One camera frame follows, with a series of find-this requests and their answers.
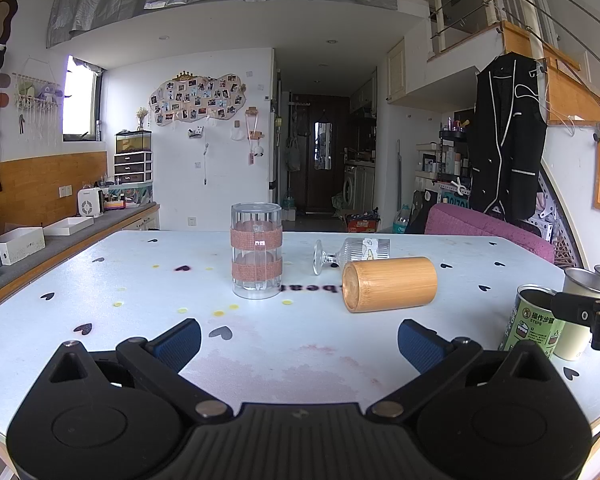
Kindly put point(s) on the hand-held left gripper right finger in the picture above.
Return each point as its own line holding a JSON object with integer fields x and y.
{"x": 420, "y": 346}

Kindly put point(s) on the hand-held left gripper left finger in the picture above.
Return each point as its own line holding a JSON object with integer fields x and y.
{"x": 177, "y": 342}

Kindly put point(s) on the cream metal cup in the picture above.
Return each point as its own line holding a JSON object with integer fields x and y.
{"x": 575, "y": 340}

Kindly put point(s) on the bamboo cup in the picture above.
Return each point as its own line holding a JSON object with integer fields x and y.
{"x": 392, "y": 285}

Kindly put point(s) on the clear cup with pink bands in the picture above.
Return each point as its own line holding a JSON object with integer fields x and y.
{"x": 256, "y": 250}

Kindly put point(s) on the green tin can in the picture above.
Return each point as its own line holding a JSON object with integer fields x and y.
{"x": 530, "y": 325}

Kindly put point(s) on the ribbed glass goblet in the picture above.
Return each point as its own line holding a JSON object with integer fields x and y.
{"x": 352, "y": 254}

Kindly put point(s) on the purple chair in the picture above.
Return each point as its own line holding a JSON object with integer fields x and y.
{"x": 480, "y": 227}

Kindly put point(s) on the red cardboard box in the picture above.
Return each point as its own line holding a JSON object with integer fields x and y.
{"x": 364, "y": 222}

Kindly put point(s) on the grey side counter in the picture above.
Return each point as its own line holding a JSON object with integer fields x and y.
{"x": 55, "y": 250}

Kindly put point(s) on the flat white box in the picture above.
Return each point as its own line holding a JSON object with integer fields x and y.
{"x": 70, "y": 226}

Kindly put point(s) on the small white heater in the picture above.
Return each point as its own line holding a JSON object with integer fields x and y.
{"x": 89, "y": 203}

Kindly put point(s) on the washing machine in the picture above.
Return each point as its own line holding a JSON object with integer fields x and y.
{"x": 351, "y": 186}

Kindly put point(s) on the white drawer unit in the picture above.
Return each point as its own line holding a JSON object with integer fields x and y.
{"x": 132, "y": 168}

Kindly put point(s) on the large water jug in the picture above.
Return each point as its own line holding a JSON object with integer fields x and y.
{"x": 288, "y": 200}

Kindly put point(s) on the black jacket with white trim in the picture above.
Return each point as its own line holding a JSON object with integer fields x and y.
{"x": 505, "y": 140}

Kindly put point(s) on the white cardboard box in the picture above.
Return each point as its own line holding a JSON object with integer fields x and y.
{"x": 22, "y": 245}

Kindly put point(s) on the black shelf rack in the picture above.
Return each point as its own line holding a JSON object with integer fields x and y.
{"x": 452, "y": 160}

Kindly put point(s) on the glass fish tank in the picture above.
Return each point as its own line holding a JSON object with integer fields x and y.
{"x": 132, "y": 142}

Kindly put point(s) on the dark wooden door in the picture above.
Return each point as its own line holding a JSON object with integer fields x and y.
{"x": 325, "y": 160}

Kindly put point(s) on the hanging cloth bag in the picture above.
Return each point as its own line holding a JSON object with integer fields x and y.
{"x": 293, "y": 156}

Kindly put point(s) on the cloud-shaped photo board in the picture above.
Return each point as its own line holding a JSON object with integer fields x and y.
{"x": 197, "y": 97}

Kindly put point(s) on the window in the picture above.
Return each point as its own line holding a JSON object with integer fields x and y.
{"x": 80, "y": 102}

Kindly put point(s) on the stair railing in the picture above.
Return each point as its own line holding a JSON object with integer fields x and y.
{"x": 530, "y": 5}

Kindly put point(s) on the macrame wall hanging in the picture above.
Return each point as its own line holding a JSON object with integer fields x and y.
{"x": 36, "y": 102}

